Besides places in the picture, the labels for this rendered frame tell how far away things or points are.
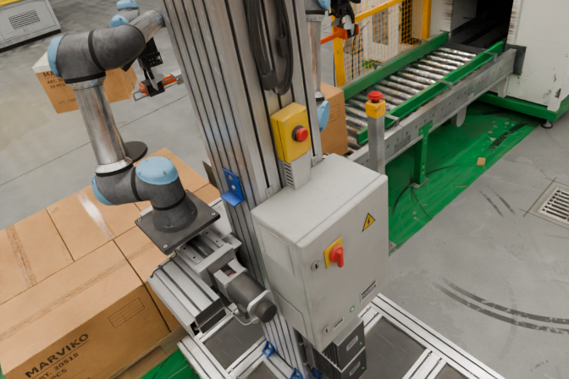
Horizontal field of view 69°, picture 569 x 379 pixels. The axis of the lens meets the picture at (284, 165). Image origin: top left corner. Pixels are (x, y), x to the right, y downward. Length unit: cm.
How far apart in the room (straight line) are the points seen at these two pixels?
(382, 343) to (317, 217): 107
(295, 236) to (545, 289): 180
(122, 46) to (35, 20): 794
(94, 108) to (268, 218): 62
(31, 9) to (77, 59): 789
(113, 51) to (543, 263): 236
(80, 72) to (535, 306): 226
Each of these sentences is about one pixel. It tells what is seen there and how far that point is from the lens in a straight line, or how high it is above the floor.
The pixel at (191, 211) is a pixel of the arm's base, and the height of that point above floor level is 106.
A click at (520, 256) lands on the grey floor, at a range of 272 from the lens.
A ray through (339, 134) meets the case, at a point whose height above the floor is 69.
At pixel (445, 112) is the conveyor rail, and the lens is 298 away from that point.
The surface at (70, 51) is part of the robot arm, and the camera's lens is 133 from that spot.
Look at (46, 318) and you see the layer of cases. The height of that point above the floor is 54.
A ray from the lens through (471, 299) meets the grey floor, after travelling 247.
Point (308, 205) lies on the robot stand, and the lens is 110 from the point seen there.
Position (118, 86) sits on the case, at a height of 74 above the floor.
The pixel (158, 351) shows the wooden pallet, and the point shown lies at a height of 2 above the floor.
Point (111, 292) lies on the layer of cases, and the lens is 209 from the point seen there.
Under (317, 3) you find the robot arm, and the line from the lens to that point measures 149.
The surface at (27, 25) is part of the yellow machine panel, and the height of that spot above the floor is 29.
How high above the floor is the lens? 197
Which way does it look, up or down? 36 degrees down
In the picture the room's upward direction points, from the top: 11 degrees counter-clockwise
